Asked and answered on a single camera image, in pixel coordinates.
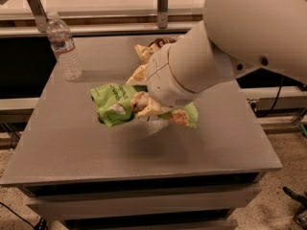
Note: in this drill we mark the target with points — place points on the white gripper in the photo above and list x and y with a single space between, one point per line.
163 80

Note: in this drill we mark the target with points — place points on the green rice chip bag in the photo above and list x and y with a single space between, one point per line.
112 104

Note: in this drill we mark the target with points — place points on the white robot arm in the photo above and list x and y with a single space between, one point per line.
234 38

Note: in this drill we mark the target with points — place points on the brown chip bag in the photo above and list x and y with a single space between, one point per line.
145 52

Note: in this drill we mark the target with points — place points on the clear plastic water bottle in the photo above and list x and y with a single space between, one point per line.
63 46

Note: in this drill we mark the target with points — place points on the grey drawer cabinet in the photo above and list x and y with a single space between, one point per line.
142 175

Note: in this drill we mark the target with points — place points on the green tool on floor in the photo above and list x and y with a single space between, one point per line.
300 217

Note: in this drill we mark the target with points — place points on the middle metal bracket post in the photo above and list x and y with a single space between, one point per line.
162 14

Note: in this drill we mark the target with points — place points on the metal bracket post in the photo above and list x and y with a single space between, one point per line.
39 14
162 14

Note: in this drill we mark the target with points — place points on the left metal bracket post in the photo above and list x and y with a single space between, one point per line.
39 14

